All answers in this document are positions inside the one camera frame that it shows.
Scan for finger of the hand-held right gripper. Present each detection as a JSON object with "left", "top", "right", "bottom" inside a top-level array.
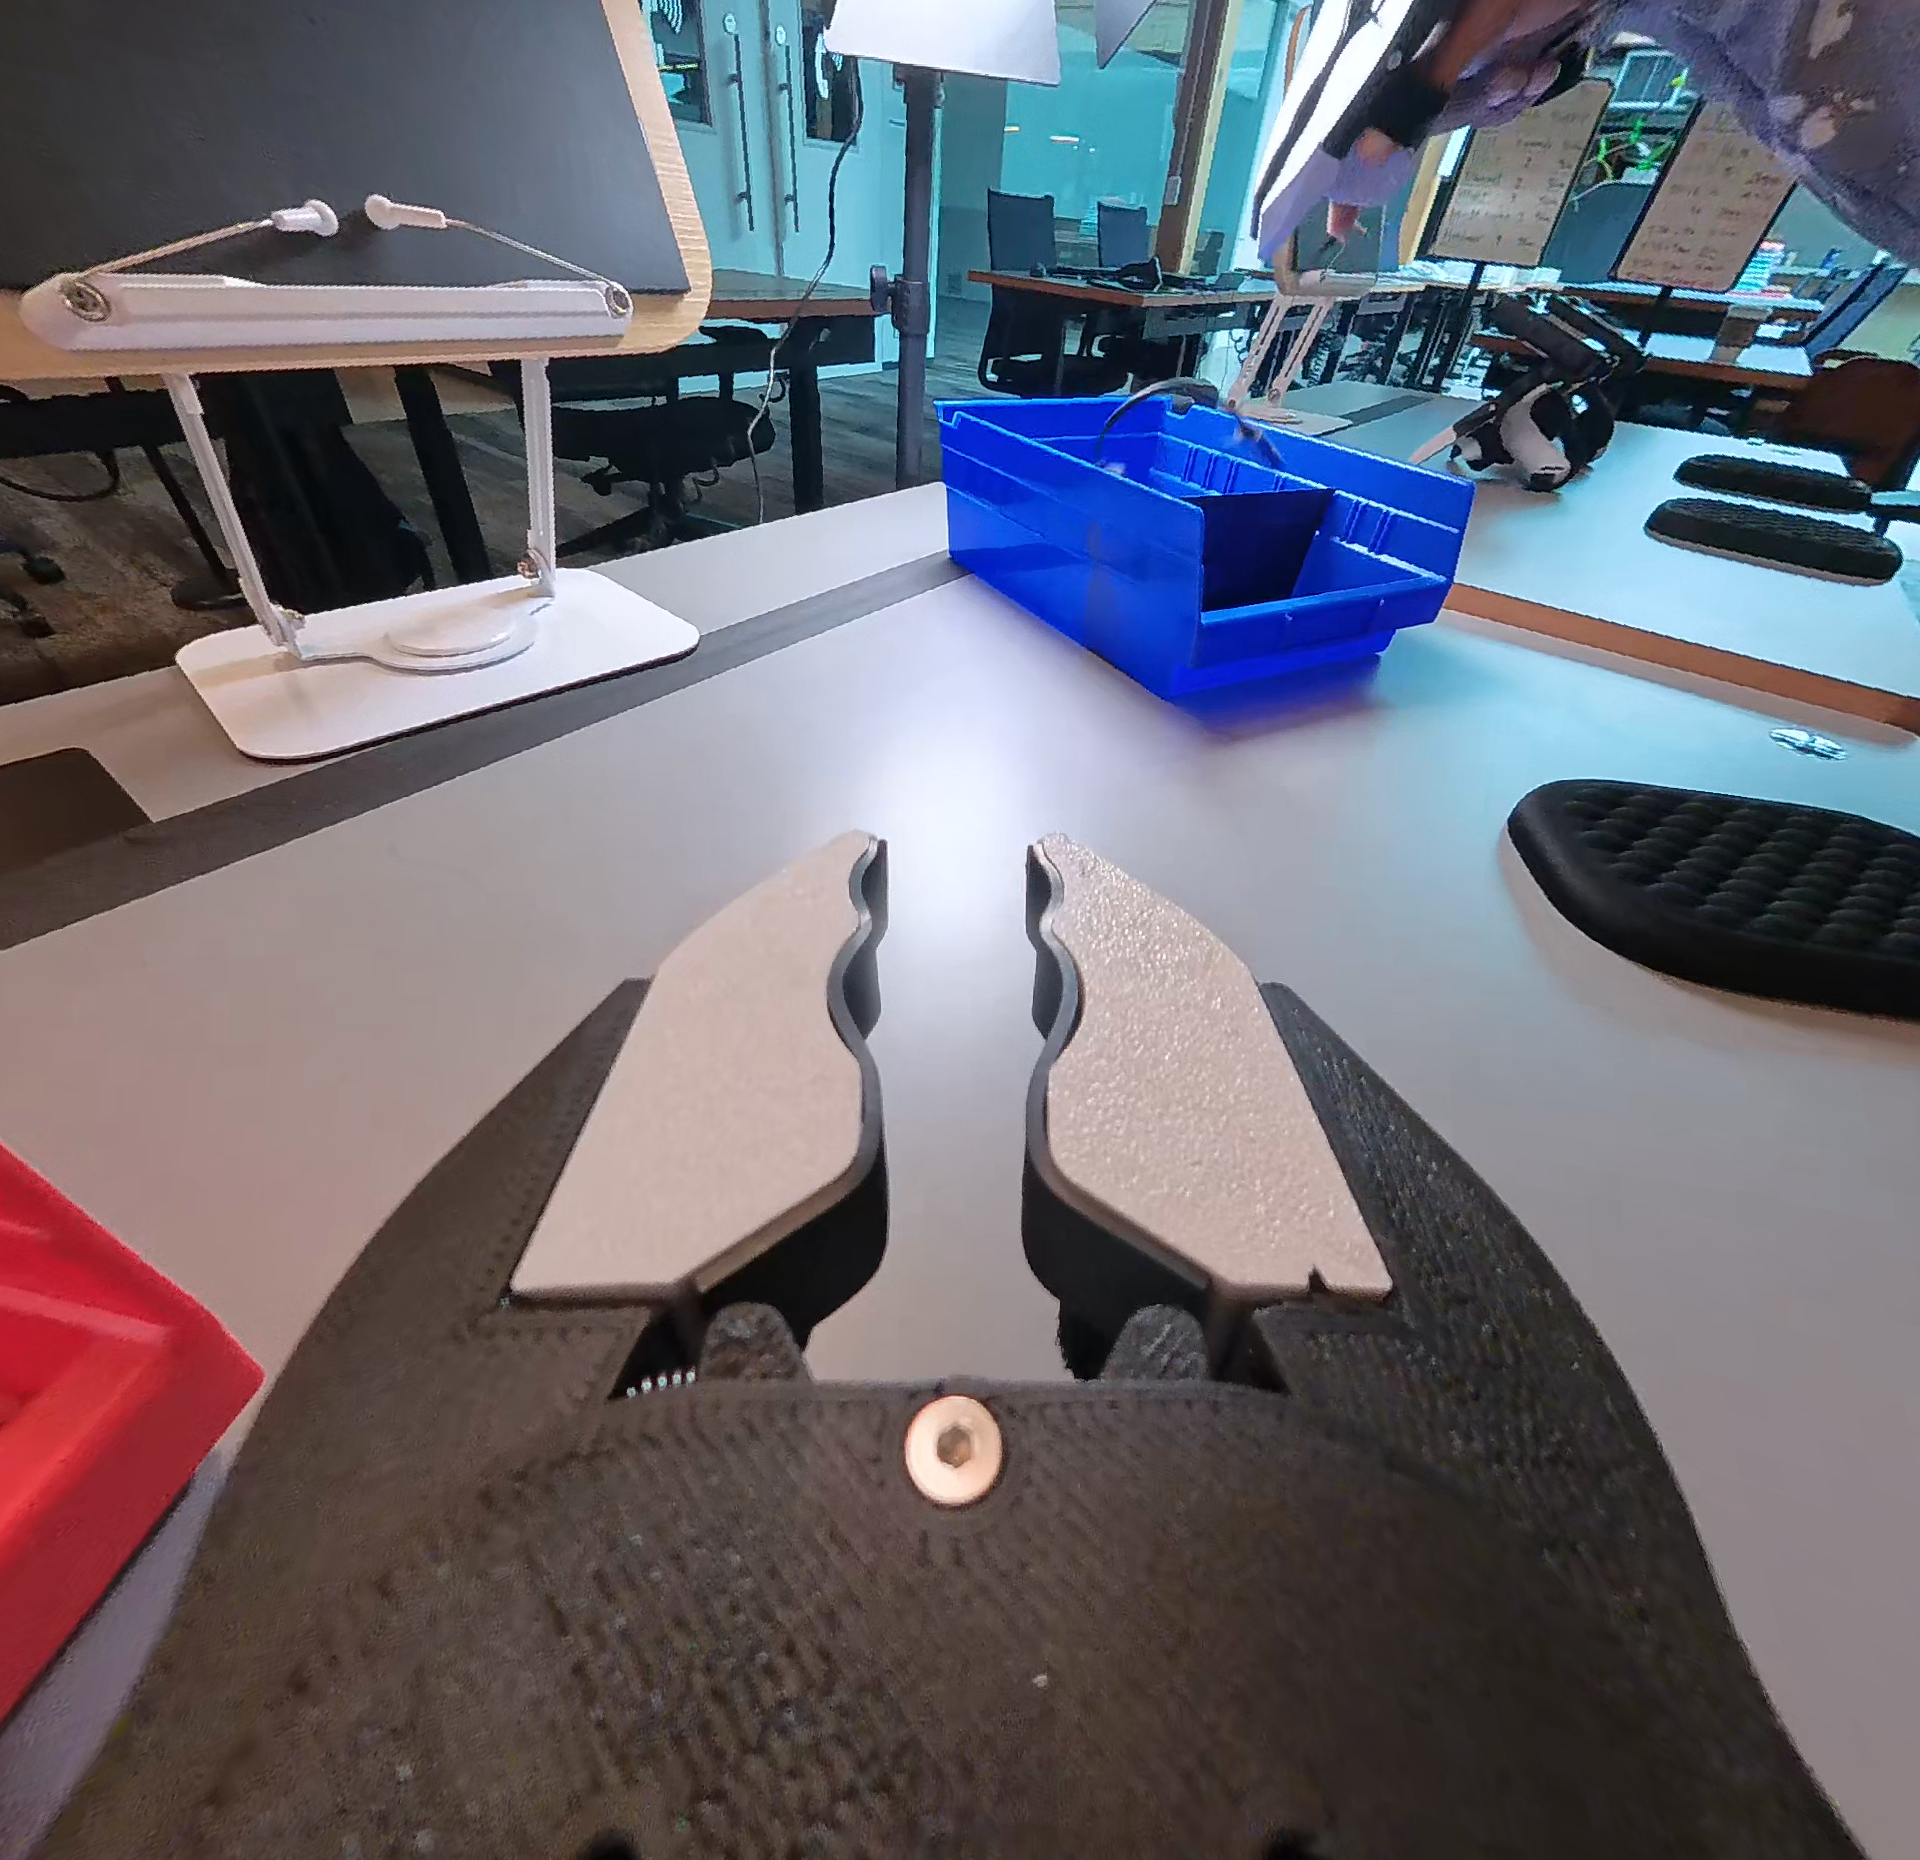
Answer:
[
  {"left": 1254, "top": 0, "right": 1373, "bottom": 243},
  {"left": 1281, "top": 0, "right": 1491, "bottom": 235}
]

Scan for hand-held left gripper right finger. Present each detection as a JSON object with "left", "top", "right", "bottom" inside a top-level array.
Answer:
[{"left": 1025, "top": 836, "right": 1397, "bottom": 1304}]

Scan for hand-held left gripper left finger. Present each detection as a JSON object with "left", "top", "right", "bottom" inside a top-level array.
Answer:
[{"left": 511, "top": 832, "right": 891, "bottom": 1308}]

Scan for blue storage bin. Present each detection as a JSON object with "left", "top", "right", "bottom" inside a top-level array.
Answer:
[{"left": 934, "top": 383, "right": 1480, "bottom": 704}]

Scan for red storage bin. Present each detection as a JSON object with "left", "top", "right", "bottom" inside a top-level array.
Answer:
[{"left": 0, "top": 1139, "right": 269, "bottom": 1723}]

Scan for person's right hand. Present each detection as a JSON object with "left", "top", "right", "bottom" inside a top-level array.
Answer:
[{"left": 1439, "top": 0, "right": 1621, "bottom": 104}]

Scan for whiteboard with writing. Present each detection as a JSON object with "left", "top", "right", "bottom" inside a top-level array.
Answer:
[
  {"left": 1612, "top": 98, "right": 1806, "bottom": 296},
  {"left": 1423, "top": 77, "right": 1616, "bottom": 267}
]

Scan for white book stand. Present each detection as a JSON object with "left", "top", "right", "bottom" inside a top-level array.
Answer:
[
  {"left": 1221, "top": 259, "right": 1420, "bottom": 438},
  {"left": 18, "top": 196, "right": 701, "bottom": 763}
]

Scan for black office chair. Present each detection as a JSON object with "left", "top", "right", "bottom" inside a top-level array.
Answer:
[{"left": 980, "top": 186, "right": 1063, "bottom": 395}]

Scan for black and white headset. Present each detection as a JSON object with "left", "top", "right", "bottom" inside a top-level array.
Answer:
[{"left": 1445, "top": 371, "right": 1621, "bottom": 491}]

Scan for studio light on pole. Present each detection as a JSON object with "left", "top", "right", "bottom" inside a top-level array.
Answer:
[{"left": 824, "top": 0, "right": 1066, "bottom": 491}]

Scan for grey wooden-edged table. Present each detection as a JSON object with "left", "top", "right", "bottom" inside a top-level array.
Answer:
[{"left": 1318, "top": 385, "right": 1920, "bottom": 732}]

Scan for black rectangular desk mat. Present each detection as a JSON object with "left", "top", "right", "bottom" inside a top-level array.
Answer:
[{"left": 0, "top": 749, "right": 152, "bottom": 875}]

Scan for wooden-rimmed black board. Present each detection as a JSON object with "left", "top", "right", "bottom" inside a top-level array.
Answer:
[{"left": 0, "top": 0, "right": 713, "bottom": 380}]

